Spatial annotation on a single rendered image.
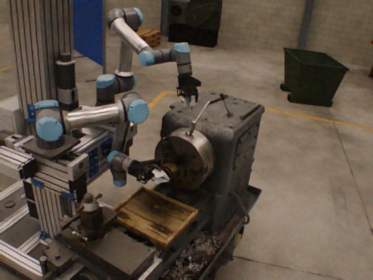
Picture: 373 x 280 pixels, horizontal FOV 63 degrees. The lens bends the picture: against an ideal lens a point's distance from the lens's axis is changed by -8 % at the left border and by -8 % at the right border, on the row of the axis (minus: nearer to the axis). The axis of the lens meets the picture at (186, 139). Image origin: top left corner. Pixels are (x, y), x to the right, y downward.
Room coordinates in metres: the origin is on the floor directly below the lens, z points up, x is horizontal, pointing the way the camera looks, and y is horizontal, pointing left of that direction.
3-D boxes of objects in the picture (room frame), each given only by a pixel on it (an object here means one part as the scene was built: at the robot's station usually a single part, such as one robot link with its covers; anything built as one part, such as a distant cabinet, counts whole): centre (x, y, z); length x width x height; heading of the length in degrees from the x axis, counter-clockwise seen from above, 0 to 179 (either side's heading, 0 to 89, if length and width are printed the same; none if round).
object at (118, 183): (1.46, 0.35, 0.98); 0.11 x 0.08 x 0.11; 26
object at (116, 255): (0.97, 0.31, 0.95); 0.43 x 0.17 x 0.05; 62
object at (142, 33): (9.70, 1.56, 0.22); 1.25 x 0.86 x 0.44; 170
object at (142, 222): (1.27, 0.13, 0.89); 0.36 x 0.30 x 0.04; 62
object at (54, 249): (0.93, 0.32, 0.90); 0.47 x 0.30 x 0.06; 62
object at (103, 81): (1.88, 0.52, 1.33); 0.13 x 0.12 x 0.14; 139
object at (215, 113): (1.87, -0.17, 1.06); 0.59 x 0.48 x 0.39; 152
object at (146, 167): (1.36, 0.21, 1.08); 0.12 x 0.09 x 0.08; 60
